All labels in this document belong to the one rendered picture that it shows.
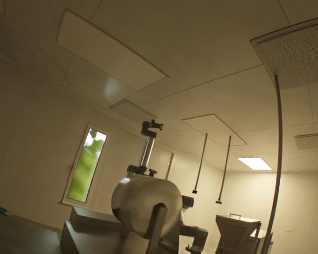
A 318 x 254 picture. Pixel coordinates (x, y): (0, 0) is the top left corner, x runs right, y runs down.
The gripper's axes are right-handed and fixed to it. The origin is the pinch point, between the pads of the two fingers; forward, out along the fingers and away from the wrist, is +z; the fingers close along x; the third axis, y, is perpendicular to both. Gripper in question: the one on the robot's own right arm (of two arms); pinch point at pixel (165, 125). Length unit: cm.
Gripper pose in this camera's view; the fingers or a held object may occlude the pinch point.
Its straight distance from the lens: 234.2
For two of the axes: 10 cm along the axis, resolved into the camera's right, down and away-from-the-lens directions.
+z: 8.7, 1.2, -4.8
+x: -4.7, 5.4, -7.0
